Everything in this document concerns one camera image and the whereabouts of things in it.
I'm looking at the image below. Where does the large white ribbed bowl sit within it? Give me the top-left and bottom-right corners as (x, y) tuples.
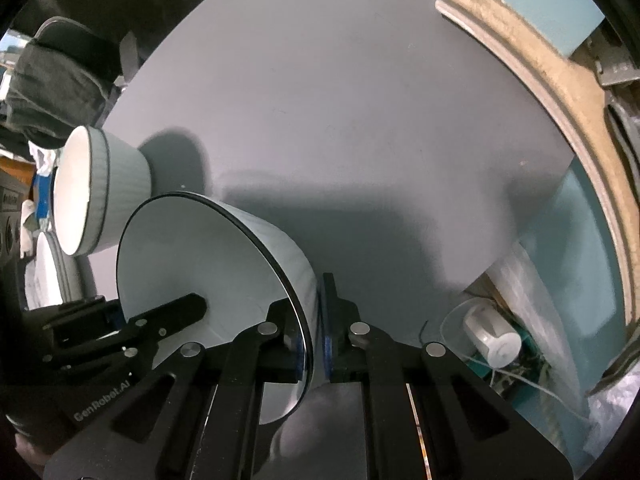
(116, 192), (318, 424)

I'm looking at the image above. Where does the small white ribbed bowl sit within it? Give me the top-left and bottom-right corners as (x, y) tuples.
(53, 126), (152, 257)

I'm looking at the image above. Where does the small white plate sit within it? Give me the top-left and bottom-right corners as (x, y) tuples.
(25, 231), (82, 310)

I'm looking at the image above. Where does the white plastic bottle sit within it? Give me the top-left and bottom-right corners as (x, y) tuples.
(463, 299), (522, 368)

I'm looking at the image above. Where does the black office chair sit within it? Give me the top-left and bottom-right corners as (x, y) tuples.
(11, 0), (204, 78)

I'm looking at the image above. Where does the wooden board strip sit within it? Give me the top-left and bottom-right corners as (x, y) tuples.
(435, 0), (639, 327)

